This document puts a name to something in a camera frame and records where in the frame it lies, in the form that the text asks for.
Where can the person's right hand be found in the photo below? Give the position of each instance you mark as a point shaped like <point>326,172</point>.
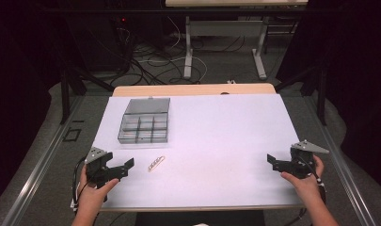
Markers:
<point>307,186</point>

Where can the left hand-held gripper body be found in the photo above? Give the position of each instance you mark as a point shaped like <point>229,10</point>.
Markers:
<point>98,171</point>

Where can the black metal stand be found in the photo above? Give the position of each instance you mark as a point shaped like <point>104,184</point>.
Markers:
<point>320,91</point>
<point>66,94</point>

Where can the white-legged desk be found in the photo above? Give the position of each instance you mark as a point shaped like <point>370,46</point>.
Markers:
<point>224,28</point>

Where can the clear plastic compartment box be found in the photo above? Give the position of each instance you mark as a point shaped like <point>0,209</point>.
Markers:
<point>146,122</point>

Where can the black computer tower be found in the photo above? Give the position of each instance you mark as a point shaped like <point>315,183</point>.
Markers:
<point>100,40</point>

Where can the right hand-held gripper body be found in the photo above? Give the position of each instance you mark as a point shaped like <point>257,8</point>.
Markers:
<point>301,164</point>

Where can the dark curtain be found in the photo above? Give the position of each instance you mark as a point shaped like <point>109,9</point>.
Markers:
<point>354,78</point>
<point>22,78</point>

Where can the white table mat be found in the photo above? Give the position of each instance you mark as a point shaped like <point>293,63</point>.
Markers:
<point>222,141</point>

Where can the silver floor rail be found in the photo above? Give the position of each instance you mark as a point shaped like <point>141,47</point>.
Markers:
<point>341,163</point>
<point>37,169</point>

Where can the person's left hand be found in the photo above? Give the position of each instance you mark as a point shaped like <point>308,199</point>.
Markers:
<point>91,194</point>

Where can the small white strip object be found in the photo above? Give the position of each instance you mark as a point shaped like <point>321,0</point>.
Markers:
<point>156,164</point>

